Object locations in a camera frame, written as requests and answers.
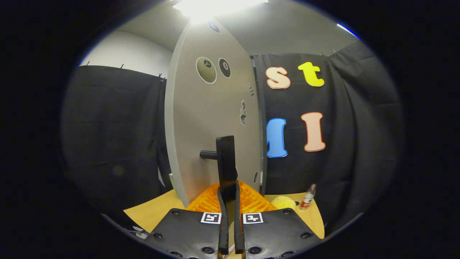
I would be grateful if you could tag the beige shoe cabinet door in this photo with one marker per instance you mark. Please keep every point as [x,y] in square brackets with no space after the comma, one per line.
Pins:
[201,118]

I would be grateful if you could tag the black backdrop cloth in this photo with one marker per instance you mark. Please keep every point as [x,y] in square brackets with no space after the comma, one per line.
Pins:
[107,126]

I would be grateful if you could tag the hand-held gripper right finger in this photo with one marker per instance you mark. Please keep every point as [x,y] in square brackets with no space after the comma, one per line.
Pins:
[238,230]

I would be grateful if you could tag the large ceiling light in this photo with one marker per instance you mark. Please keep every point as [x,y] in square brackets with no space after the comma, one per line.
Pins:
[215,7]

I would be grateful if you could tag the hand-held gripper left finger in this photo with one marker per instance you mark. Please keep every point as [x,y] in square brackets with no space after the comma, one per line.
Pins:
[224,230]

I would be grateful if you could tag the narrow ceiling light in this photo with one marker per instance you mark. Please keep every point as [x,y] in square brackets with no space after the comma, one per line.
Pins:
[348,30]

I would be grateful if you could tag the clear plastic bottle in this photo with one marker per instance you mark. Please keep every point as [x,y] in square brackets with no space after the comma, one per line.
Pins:
[308,198]

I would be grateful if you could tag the yellow plush toy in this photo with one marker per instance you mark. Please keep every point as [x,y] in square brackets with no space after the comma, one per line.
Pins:
[284,202]

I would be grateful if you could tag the blue white printed sheet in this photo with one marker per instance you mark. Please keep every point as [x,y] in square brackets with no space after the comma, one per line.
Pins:
[139,232]

